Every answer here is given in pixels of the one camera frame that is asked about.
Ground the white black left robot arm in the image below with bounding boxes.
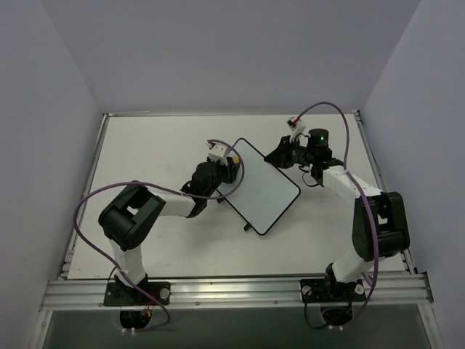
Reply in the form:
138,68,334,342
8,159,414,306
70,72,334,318
98,156,243,305

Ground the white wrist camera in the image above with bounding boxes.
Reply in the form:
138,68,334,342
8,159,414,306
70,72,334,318
207,140,230,166
286,116,307,142

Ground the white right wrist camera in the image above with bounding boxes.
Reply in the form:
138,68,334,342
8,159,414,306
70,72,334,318
286,116,307,142

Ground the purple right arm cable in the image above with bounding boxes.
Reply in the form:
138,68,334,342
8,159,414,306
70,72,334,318
294,101,381,326

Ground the aluminium table edge rail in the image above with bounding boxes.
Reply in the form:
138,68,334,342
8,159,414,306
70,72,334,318
353,110,386,190

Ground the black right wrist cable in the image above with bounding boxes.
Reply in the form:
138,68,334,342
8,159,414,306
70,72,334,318
299,165,326,188

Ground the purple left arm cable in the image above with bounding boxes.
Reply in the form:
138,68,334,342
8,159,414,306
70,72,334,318
72,137,245,333

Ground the small black-framed whiteboard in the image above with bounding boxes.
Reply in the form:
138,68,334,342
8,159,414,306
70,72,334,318
217,138,301,236

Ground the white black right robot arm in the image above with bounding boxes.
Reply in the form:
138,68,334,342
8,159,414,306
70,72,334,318
264,129,411,300

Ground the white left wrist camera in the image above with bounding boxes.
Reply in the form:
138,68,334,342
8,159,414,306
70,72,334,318
207,140,230,166

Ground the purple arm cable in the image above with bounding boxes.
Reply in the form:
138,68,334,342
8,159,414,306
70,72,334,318
294,101,381,326
72,137,245,333

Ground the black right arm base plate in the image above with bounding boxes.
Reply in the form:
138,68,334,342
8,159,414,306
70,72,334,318
299,278,366,304

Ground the front aluminium extrusion rail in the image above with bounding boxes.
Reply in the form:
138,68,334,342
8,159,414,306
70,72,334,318
40,272,433,311

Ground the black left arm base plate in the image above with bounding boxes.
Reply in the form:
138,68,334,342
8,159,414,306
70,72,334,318
103,280,171,307

